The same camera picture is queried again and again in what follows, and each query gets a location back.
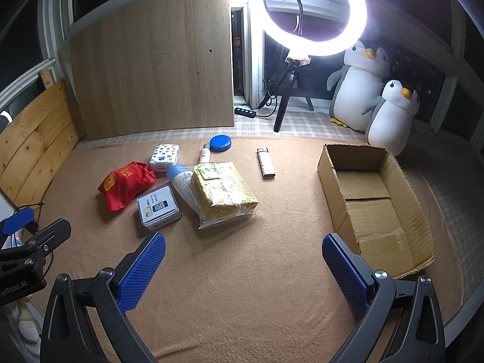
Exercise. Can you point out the black chair leg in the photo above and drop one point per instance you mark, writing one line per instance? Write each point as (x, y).
(281, 109)

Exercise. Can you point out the black power strip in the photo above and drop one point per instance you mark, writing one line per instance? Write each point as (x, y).
(245, 111)

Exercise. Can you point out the red bag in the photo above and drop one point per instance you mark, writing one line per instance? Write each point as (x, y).
(124, 185)

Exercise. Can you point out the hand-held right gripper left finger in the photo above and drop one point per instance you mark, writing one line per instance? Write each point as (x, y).
(143, 268)

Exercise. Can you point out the white box with grey rim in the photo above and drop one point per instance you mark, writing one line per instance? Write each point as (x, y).
(157, 208)

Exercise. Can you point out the cardboard box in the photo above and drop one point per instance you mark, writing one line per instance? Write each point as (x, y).
(382, 215)

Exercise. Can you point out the black gooseneck phone holder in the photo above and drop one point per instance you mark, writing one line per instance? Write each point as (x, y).
(301, 7)

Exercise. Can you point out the large wooden board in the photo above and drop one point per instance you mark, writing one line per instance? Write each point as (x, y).
(151, 64)

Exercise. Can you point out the white bottle with blue cap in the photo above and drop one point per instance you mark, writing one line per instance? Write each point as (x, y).
(183, 185)

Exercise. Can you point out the white window frame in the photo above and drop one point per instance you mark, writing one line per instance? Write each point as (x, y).
(249, 64)

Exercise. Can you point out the white patterned tissue pack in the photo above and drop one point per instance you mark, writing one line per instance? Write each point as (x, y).
(164, 157)

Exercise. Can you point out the pink bottle with grey cap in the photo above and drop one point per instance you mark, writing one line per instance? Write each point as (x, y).
(204, 155)

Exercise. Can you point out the white patterned lighter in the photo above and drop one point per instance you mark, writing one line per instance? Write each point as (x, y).
(266, 163)

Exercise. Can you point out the large penguin plush toy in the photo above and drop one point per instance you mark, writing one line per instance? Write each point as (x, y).
(355, 90)

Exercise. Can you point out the small penguin plush toy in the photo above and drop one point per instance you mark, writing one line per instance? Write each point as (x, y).
(389, 124)

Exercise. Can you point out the yellow packet in clear bag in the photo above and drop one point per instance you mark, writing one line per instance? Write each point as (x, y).
(223, 193)

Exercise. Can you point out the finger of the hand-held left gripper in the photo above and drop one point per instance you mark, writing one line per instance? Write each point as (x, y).
(49, 238)
(17, 220)

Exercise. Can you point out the wooden plank headboard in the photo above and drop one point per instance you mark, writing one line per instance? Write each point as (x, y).
(34, 140)

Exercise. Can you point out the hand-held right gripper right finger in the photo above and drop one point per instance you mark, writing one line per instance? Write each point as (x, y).
(344, 272)

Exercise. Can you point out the blue round tin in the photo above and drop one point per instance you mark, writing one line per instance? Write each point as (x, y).
(220, 143)

